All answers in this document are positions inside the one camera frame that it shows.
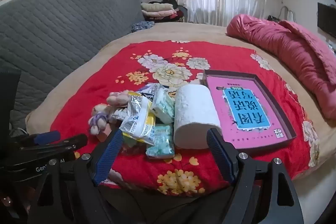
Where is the yellow and white packet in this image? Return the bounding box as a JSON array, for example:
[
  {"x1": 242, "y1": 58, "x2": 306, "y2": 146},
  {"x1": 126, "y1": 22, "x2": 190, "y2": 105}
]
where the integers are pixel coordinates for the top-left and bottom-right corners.
[{"x1": 119, "y1": 91, "x2": 157, "y2": 146}]

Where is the pink printed box tray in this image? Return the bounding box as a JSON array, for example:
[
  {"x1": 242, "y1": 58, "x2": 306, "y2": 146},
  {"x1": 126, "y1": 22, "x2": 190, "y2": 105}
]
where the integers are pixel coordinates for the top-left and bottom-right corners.
[{"x1": 202, "y1": 70, "x2": 297, "y2": 149}]

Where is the green floral tissue pack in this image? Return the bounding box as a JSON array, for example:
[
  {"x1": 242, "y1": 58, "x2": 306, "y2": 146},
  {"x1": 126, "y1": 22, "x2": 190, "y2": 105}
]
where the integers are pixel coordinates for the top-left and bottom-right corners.
[{"x1": 151, "y1": 88, "x2": 175, "y2": 125}]

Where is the stack of folded clothes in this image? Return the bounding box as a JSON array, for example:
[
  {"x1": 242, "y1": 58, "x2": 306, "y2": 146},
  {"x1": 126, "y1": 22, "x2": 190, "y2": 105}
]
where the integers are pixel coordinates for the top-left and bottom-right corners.
[{"x1": 141, "y1": 2, "x2": 188, "y2": 23}]

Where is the clear packet with blue print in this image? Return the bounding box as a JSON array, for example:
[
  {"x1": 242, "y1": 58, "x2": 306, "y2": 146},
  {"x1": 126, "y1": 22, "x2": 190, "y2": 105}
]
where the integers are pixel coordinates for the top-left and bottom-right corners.
[{"x1": 136, "y1": 83, "x2": 165, "y2": 104}]

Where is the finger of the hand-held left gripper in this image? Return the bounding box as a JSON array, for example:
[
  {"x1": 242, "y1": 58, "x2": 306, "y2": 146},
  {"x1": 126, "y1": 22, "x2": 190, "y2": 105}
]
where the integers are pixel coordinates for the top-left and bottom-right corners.
[
  {"x1": 16, "y1": 134, "x2": 88, "y2": 152},
  {"x1": 10, "y1": 131, "x2": 61, "y2": 146}
]

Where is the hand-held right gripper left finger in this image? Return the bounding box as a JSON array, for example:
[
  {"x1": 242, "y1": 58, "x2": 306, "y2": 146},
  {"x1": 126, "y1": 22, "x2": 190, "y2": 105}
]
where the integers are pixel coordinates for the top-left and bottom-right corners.
[{"x1": 28, "y1": 128, "x2": 124, "y2": 224}]

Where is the pink quilt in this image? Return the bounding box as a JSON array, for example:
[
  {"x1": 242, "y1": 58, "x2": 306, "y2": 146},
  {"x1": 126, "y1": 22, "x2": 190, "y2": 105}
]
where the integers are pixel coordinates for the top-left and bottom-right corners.
[{"x1": 226, "y1": 14, "x2": 336, "y2": 119}]

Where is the blue patterned cloth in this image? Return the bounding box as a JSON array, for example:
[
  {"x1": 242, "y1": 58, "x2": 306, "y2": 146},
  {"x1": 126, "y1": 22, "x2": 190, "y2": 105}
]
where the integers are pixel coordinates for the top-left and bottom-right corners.
[{"x1": 131, "y1": 21, "x2": 155, "y2": 34}]

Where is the teal floral tissue pack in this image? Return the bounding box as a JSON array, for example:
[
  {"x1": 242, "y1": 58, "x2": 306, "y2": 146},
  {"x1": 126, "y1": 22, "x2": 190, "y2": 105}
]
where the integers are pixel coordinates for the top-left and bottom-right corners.
[{"x1": 146, "y1": 123, "x2": 175, "y2": 160}]

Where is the white wire hanger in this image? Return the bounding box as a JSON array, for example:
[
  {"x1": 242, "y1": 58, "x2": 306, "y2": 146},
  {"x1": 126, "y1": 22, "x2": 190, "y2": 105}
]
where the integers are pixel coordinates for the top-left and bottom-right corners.
[{"x1": 280, "y1": 6, "x2": 296, "y2": 22}]

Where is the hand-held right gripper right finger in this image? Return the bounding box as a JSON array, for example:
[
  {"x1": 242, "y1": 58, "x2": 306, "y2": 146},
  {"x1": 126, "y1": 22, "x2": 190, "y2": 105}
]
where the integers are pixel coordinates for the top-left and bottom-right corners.
[{"x1": 206, "y1": 128, "x2": 305, "y2": 224}]

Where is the teddy bear with purple ribbon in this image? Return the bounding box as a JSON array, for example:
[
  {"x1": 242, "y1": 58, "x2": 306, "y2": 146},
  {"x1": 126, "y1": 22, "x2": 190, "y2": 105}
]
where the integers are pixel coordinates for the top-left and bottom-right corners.
[{"x1": 88, "y1": 103, "x2": 116, "y2": 135}]

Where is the white toilet paper roll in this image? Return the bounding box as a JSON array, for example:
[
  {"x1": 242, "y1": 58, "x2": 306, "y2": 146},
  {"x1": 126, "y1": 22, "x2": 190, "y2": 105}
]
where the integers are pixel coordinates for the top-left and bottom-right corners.
[{"x1": 174, "y1": 84, "x2": 222, "y2": 149}]

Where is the black wall television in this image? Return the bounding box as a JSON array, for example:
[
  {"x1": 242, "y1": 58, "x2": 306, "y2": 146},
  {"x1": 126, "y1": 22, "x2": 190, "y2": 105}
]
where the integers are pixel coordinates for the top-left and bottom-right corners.
[{"x1": 317, "y1": 2, "x2": 336, "y2": 39}]

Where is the grey quilted headboard cover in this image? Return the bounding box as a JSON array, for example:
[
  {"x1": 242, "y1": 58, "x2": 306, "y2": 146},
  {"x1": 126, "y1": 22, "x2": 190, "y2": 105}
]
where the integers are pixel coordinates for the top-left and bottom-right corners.
[{"x1": 0, "y1": 0, "x2": 145, "y2": 131}]

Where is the red floral blanket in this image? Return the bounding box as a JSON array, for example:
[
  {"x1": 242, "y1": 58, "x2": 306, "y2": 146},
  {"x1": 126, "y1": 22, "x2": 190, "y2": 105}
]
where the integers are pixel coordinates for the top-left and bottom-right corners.
[{"x1": 50, "y1": 40, "x2": 319, "y2": 197}]

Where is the beige bed sheet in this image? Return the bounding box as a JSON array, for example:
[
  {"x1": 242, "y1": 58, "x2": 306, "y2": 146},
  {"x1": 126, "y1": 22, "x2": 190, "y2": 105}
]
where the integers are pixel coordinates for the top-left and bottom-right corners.
[{"x1": 25, "y1": 22, "x2": 336, "y2": 188}]

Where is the white floral scrunchie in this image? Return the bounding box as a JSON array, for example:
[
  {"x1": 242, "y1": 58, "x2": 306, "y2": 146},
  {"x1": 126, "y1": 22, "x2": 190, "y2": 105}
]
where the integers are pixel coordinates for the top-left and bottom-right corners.
[{"x1": 109, "y1": 106, "x2": 129, "y2": 124}]

